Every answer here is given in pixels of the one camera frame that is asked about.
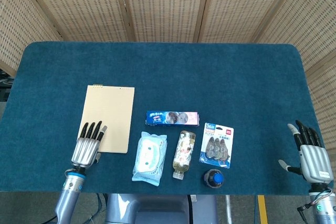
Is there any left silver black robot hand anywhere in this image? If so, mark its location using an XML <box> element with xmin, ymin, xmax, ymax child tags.
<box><xmin>70</xmin><ymin>120</ymin><xmax>108</xmax><ymax>168</ymax></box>

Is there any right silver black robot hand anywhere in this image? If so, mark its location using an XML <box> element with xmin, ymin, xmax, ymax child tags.
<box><xmin>278</xmin><ymin>120</ymin><xmax>334</xmax><ymax>183</ymax></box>

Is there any tan cover spiral notepad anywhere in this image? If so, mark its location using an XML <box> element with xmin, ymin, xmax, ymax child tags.
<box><xmin>78</xmin><ymin>84</ymin><xmax>135</xmax><ymax>154</ymax></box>

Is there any light blue wet wipes pack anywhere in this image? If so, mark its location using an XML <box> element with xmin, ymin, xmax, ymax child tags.
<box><xmin>131</xmin><ymin>131</ymin><xmax>168</xmax><ymax>187</ymax></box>

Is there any blue Oreo cookie box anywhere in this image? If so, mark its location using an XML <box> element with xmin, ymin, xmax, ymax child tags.
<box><xmin>145</xmin><ymin>110</ymin><xmax>201</xmax><ymax>127</ymax></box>

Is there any grey blue robot torso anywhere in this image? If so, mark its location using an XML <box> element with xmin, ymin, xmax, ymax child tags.
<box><xmin>106</xmin><ymin>194</ymin><xmax>218</xmax><ymax>224</ymax></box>

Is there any correction tape blister pack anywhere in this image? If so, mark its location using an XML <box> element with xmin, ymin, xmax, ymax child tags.
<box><xmin>198</xmin><ymin>122</ymin><xmax>234</xmax><ymax>169</ymax></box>

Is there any floral label tea bottle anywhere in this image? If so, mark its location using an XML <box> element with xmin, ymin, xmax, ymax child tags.
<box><xmin>172</xmin><ymin>130</ymin><xmax>196</xmax><ymax>180</ymax></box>

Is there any dark equipment behind screen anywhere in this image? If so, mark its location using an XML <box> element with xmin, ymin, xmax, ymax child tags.
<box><xmin>0</xmin><ymin>70</ymin><xmax>14</xmax><ymax>103</ymax></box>

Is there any Pepsi cola bottle blue cap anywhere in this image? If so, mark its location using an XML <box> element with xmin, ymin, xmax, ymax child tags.
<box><xmin>202</xmin><ymin>169</ymin><xmax>225</xmax><ymax>189</ymax></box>

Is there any teal table cloth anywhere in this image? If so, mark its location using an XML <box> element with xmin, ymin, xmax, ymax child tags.
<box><xmin>0</xmin><ymin>41</ymin><xmax>336</xmax><ymax>196</ymax></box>

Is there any woven bamboo screen panel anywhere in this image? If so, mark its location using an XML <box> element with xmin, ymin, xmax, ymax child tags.
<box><xmin>17</xmin><ymin>0</ymin><xmax>136</xmax><ymax>42</ymax></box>
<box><xmin>118</xmin><ymin>0</ymin><xmax>212</xmax><ymax>43</ymax></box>
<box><xmin>198</xmin><ymin>0</ymin><xmax>299</xmax><ymax>44</ymax></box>
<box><xmin>253</xmin><ymin>0</ymin><xmax>336</xmax><ymax>154</ymax></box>
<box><xmin>0</xmin><ymin>0</ymin><xmax>62</xmax><ymax>78</ymax></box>

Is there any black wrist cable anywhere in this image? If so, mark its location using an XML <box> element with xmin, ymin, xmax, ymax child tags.
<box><xmin>297</xmin><ymin>201</ymin><xmax>318</xmax><ymax>219</ymax></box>

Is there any black floor cable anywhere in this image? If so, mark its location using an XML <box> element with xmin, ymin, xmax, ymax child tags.
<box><xmin>88</xmin><ymin>194</ymin><xmax>108</xmax><ymax>224</ymax></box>

